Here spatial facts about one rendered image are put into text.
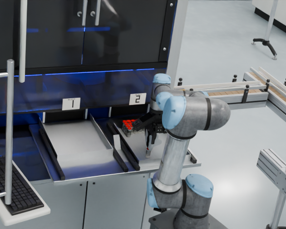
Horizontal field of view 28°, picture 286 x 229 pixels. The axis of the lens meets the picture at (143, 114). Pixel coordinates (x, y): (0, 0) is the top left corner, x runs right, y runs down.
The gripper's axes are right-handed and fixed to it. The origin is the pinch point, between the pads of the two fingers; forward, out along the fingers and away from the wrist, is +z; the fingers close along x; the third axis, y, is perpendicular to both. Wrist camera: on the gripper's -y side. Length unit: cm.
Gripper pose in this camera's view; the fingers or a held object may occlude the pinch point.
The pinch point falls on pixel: (148, 147)
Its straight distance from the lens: 258.8
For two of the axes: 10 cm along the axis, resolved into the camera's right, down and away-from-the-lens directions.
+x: -3.8, -4.6, 8.0
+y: 9.2, -0.8, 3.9
